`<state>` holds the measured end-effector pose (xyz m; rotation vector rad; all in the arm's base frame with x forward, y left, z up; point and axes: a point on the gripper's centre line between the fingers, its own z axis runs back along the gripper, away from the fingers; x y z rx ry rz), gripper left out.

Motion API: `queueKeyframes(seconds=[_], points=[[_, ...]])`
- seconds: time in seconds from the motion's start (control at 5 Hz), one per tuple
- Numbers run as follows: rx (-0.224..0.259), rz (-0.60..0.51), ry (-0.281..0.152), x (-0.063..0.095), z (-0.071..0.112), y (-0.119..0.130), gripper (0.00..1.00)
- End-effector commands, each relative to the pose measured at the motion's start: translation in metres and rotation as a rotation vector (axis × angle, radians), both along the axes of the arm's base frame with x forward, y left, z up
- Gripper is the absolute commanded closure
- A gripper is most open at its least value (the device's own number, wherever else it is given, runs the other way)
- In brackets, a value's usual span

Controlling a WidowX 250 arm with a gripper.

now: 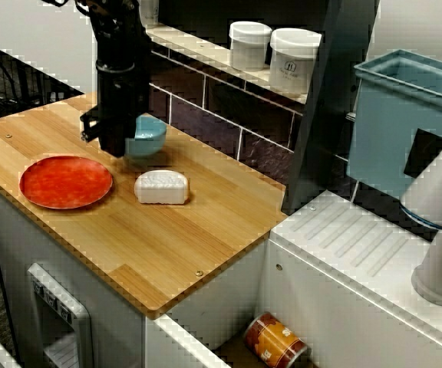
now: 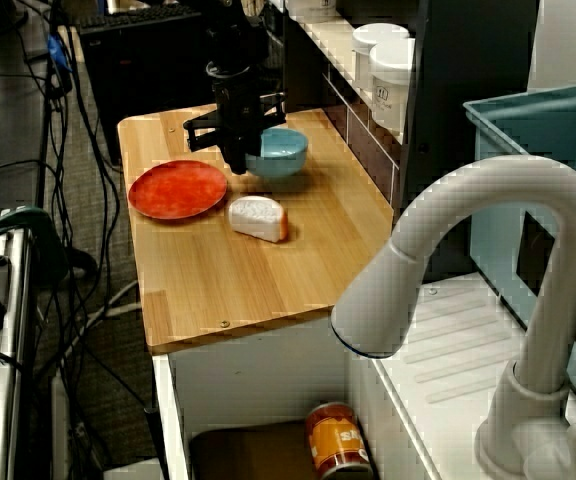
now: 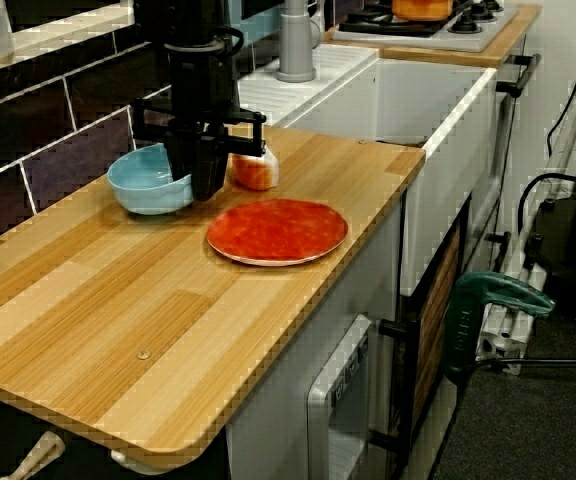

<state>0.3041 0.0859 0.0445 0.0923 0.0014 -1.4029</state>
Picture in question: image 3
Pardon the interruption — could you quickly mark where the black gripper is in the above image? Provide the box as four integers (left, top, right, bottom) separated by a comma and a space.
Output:
132, 44, 268, 202

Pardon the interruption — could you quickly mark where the salmon sushi toy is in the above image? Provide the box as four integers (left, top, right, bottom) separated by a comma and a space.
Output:
230, 149, 282, 192

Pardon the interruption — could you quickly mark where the light blue bowl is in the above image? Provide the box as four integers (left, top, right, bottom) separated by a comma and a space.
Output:
106, 142, 195, 217

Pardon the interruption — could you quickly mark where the orange round plate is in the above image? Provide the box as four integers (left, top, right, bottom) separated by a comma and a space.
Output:
205, 198, 349, 267

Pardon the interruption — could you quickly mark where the grey toy faucet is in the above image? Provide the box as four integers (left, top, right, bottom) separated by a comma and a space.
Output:
275, 0, 327, 84

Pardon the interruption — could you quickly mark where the cream shelf ledge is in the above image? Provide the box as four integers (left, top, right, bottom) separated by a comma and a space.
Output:
0, 4, 139, 76

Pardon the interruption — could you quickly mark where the white toy sink unit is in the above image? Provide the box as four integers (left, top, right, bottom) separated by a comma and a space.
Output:
237, 42, 499, 296

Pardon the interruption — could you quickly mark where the grey toy stove top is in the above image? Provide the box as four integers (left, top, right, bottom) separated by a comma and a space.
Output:
331, 0, 519, 54

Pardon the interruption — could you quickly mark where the orange toy pot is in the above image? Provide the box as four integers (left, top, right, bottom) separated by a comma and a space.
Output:
391, 0, 454, 22

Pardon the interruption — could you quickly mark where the white dispenser panel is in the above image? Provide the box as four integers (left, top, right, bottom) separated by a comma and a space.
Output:
305, 314, 374, 480

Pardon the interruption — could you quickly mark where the white kitchen cabinet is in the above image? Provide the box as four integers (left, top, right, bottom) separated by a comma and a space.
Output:
225, 199, 404, 480

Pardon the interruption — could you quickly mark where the wooden drawer front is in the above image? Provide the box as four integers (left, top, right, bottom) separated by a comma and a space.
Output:
410, 219, 469, 436

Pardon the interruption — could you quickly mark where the black stove knob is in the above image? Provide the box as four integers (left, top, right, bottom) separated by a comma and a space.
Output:
470, 0, 500, 20
448, 12, 483, 35

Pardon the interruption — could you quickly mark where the green clamp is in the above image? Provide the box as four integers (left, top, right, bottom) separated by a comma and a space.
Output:
440, 270, 555, 384

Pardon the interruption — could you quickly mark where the cream wooden handle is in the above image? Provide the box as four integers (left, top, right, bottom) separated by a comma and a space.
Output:
0, 430, 65, 480

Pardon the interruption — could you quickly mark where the thick black cable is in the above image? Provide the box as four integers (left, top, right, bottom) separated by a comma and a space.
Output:
516, 172, 576, 236

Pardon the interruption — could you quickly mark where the black oven door handle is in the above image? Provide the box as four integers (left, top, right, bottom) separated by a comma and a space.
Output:
495, 53, 542, 99

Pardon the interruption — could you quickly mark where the silver metal frame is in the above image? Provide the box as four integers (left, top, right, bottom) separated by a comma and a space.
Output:
475, 64, 576, 376

